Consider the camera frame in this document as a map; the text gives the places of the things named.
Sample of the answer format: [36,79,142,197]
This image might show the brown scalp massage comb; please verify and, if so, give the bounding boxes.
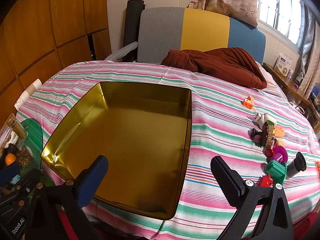
[251,124,274,147]

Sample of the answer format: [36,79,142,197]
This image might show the grey yellow blue headboard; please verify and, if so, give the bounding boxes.
[137,7,266,64]

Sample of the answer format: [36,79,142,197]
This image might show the striped pink green blanket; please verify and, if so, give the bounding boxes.
[15,60,320,240]

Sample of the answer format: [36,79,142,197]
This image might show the window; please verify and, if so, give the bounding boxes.
[257,0,316,53]

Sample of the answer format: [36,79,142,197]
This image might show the gold metal tin box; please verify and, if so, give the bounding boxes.
[40,81,193,221]

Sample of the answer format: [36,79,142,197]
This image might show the magenta perforated silicone piece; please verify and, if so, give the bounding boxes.
[266,147,288,164]

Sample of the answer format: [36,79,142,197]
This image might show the wooden wardrobe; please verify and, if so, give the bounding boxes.
[0,0,112,110]

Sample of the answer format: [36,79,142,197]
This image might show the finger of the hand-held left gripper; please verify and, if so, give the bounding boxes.
[0,165,44,205]

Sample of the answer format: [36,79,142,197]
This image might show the glass jar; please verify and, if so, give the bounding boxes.
[5,114,29,141]

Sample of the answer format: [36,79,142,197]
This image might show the black rolled mat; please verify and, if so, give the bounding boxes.
[122,0,145,62]

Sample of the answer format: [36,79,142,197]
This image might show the orange ball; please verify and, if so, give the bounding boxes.
[4,154,17,166]

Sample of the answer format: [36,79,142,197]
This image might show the brown quilted blanket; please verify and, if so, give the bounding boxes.
[160,47,268,90]

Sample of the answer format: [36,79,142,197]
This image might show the orange perforated building block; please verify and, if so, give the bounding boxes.
[242,95,254,109]

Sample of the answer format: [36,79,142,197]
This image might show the green glass table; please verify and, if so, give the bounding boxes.
[0,119,58,240]

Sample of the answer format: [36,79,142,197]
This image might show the green plastic holder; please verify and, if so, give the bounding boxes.
[265,160,287,184]

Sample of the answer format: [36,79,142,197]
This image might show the white green plastic device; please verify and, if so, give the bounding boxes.
[255,112,276,128]

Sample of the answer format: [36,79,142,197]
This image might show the wooden bedside shelf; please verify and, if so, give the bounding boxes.
[262,62,313,106]

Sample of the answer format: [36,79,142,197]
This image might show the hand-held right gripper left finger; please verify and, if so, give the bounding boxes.
[25,155,109,240]

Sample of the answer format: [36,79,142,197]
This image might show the grey cylinder with black base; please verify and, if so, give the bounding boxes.
[286,152,307,179]

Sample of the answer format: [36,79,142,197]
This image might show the red puzzle piece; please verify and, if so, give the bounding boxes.
[257,175,276,187]

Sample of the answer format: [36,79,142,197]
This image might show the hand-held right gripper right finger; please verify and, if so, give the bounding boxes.
[210,156,294,240]

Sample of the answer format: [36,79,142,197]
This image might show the white cardboard box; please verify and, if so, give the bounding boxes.
[274,53,293,72]

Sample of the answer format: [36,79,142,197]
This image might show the pale patterned curtain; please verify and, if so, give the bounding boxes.
[297,7,320,100]

